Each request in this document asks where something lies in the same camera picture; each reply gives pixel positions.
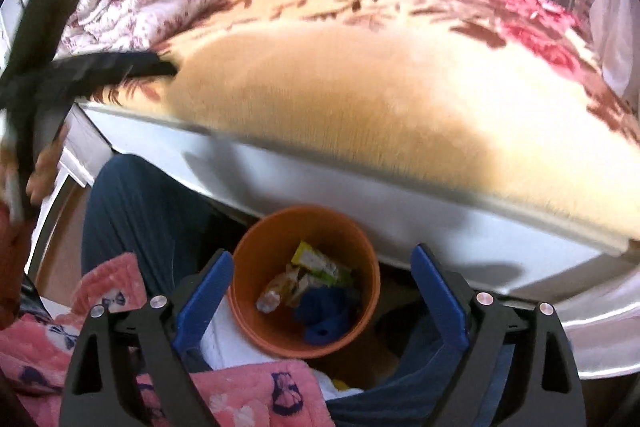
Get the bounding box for blue cloth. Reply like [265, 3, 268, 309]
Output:
[294, 286, 361, 346]

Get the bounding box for orange juice snack pouch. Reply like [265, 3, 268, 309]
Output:
[255, 265, 306, 314]

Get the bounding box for pink left sleeve forearm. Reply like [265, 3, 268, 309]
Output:
[0, 202, 35, 329]

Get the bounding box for orange plastic trash bin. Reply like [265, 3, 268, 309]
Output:
[228, 206, 381, 359]

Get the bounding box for person's left hand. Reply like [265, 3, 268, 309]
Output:
[1, 124, 68, 207]

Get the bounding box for pink pajama top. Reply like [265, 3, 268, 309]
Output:
[1, 251, 333, 426]

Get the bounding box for person's left leg jeans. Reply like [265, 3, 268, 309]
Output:
[80, 154, 248, 297]

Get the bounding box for green wrapper in bin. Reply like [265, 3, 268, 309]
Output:
[291, 242, 352, 286]

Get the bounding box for yellow floral plush blanket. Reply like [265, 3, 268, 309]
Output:
[96, 0, 639, 239]

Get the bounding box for white curtain right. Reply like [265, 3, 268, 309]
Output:
[589, 0, 639, 112]

